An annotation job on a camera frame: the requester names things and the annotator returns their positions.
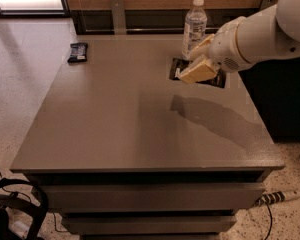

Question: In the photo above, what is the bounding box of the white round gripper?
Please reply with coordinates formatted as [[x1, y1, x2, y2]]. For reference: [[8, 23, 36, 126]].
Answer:
[[178, 16, 252, 84]]

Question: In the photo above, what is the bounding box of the black chocolate rxbar wrapper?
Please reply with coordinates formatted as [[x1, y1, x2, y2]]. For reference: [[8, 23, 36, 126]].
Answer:
[[169, 58, 227, 88]]

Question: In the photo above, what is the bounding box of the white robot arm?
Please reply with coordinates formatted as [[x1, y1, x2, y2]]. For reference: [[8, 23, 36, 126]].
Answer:
[[176, 0, 300, 84]]

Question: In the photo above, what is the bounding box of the blue blueberry rxbar wrapper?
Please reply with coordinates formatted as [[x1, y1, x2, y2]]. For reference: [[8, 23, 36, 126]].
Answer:
[[67, 42, 88, 63]]

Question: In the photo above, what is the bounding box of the clear plastic water bottle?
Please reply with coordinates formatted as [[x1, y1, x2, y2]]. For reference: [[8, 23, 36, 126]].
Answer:
[[182, 0, 207, 60]]

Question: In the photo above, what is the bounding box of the grey drawer cabinet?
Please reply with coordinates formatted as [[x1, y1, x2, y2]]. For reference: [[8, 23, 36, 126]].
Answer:
[[11, 36, 284, 240]]

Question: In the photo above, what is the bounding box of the white power strip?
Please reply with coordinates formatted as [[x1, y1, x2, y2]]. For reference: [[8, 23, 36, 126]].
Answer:
[[254, 190, 300, 206]]

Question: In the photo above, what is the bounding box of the upper grey drawer front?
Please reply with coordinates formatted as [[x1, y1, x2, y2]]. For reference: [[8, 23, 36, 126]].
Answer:
[[43, 183, 264, 213]]

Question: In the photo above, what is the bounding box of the grey drawer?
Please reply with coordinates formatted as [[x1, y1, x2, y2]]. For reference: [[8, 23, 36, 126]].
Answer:
[[43, 183, 264, 213], [62, 216, 236, 235]]

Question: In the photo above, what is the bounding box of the lower grey drawer front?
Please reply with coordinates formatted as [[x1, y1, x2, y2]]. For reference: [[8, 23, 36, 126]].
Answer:
[[62, 216, 236, 235]]

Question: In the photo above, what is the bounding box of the right metal wall bracket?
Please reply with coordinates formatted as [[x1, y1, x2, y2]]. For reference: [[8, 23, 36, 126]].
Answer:
[[259, 0, 278, 10]]

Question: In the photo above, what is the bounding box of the metal wall bracket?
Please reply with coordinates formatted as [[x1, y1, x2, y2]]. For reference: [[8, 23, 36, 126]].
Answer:
[[259, 0, 278, 10], [110, 0, 127, 35]]

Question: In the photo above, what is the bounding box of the left metal wall bracket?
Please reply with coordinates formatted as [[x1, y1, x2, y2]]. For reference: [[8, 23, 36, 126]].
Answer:
[[110, 0, 127, 35]]

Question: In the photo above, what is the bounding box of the black power cable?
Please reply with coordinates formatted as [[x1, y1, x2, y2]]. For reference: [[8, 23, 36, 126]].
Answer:
[[262, 201, 274, 240]]

